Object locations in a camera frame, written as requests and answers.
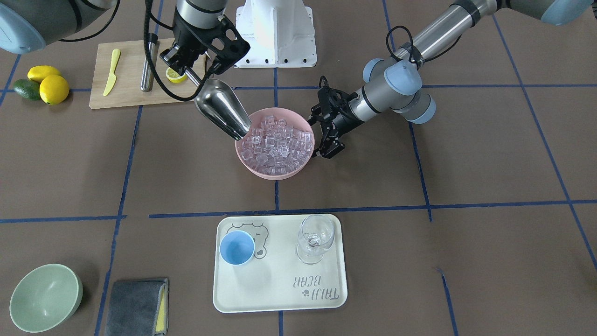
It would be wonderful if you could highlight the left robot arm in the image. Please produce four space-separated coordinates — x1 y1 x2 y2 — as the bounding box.
308 0 591 159

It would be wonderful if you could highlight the green bowl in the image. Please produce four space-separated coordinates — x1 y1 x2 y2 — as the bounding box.
9 264 83 333

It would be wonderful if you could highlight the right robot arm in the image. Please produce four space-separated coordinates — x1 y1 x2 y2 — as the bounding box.
0 0 250 75

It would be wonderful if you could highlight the grey folded cloth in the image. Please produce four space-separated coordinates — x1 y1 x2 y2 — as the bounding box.
104 277 170 336

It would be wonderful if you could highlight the whole yellow lemon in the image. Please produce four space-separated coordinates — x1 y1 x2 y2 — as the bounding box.
39 75 70 105

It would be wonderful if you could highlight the pink bowl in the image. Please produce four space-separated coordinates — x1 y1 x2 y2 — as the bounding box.
235 107 316 181

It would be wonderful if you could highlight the wooden cutting board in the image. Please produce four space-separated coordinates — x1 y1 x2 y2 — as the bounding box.
89 38 207 109

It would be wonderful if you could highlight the metal ice scoop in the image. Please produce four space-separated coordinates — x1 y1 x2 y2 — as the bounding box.
185 68 251 140

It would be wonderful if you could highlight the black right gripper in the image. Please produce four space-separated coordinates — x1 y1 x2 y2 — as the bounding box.
159 14 250 75

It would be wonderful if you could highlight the yellow plastic knife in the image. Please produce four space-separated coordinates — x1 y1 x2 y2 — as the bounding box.
103 49 121 97

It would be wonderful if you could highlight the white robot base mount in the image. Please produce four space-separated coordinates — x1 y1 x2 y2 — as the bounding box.
235 0 318 68

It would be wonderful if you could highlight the lemon half slice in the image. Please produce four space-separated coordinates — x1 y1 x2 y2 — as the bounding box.
166 67 187 84

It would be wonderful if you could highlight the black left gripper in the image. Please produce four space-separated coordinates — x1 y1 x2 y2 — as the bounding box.
308 77 362 159

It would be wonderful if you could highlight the clear wine glass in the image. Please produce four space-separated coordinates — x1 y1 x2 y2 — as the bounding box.
296 213 335 265

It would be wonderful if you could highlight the light blue cup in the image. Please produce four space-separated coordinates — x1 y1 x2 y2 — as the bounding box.
218 230 256 266

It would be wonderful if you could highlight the clear ice cubes pile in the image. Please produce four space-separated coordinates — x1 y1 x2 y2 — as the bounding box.
240 113 313 175

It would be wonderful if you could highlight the green avocado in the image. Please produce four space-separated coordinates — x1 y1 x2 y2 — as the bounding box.
13 79 41 101

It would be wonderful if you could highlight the cream bear tray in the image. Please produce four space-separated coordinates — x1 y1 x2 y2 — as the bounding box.
213 213 349 313

